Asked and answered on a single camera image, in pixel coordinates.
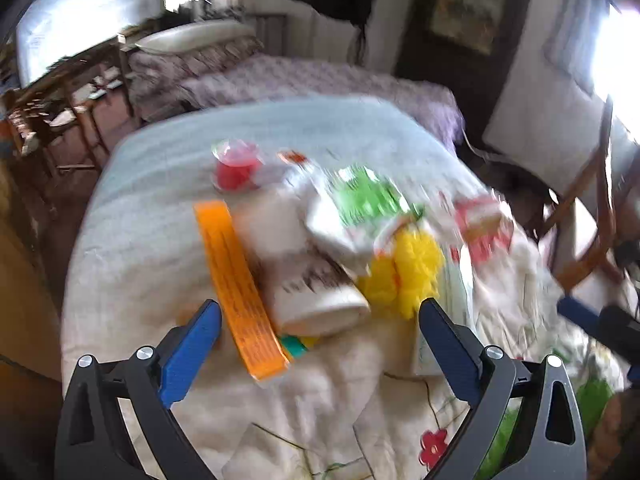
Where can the green drink carton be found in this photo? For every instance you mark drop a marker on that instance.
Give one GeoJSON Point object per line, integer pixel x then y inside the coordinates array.
{"type": "Point", "coordinates": [370, 200]}

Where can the yellow fluffy item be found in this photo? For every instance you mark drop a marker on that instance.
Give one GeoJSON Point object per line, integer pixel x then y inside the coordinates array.
{"type": "Point", "coordinates": [405, 265]}

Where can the teal and yellow packet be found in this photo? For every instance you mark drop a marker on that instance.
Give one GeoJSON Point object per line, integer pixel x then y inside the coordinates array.
{"type": "Point", "coordinates": [297, 347]}

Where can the white painted fabric bin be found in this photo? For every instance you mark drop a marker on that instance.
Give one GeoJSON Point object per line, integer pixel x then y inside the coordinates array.
{"type": "Point", "coordinates": [305, 270]}

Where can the white plastic packet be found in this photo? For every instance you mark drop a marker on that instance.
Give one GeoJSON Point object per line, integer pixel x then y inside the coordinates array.
{"type": "Point", "coordinates": [457, 285]}

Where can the red jelly cup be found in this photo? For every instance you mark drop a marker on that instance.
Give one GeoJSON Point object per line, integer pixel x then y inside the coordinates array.
{"type": "Point", "coordinates": [235, 167]}

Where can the orange cardboard box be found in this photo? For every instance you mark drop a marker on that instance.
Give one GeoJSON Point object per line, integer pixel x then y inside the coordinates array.
{"type": "Point", "coordinates": [235, 280]}

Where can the red and white packet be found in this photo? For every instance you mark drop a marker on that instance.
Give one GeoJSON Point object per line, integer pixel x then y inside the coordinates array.
{"type": "Point", "coordinates": [482, 230]}

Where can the folded floral quilt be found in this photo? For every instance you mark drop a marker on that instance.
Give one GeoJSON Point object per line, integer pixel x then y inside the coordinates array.
{"type": "Point", "coordinates": [200, 62]}

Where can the dark framed painting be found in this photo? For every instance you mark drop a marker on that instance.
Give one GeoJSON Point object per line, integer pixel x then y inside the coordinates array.
{"type": "Point", "coordinates": [465, 5]}

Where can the wooden table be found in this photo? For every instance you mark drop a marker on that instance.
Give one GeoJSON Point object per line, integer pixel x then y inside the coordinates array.
{"type": "Point", "coordinates": [75, 65]}

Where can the orange foil wrapper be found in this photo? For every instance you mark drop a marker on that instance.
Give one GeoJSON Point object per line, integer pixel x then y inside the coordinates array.
{"type": "Point", "coordinates": [295, 157]}

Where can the wooden chair with cushion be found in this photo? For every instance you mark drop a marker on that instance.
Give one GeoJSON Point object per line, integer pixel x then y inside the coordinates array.
{"type": "Point", "coordinates": [62, 117]}

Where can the wooden folding chair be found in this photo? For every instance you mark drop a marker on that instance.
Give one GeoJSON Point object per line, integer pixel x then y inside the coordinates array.
{"type": "Point", "coordinates": [595, 195]}

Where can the daybed with purple sheet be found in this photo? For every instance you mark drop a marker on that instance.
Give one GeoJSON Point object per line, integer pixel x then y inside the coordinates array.
{"type": "Point", "coordinates": [310, 80]}

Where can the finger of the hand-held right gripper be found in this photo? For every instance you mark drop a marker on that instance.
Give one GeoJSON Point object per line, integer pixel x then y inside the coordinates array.
{"type": "Point", "coordinates": [575, 312]}

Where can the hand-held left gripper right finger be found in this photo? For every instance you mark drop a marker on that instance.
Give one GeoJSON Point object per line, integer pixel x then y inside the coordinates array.
{"type": "Point", "coordinates": [450, 355]}

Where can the white plastic bag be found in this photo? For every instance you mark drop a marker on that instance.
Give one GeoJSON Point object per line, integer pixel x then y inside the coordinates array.
{"type": "Point", "coordinates": [300, 175]}

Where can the white lace cloth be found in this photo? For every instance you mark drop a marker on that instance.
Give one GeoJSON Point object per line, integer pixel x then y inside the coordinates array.
{"type": "Point", "coordinates": [90, 10]}

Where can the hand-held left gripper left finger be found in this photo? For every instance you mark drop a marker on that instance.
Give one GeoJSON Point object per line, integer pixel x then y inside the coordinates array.
{"type": "Point", "coordinates": [192, 350]}

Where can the wooden cabinet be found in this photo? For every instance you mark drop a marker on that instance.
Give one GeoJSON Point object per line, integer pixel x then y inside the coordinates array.
{"type": "Point", "coordinates": [25, 310]}

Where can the white pillow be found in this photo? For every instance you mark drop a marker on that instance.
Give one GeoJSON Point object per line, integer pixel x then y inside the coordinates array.
{"type": "Point", "coordinates": [195, 36]}

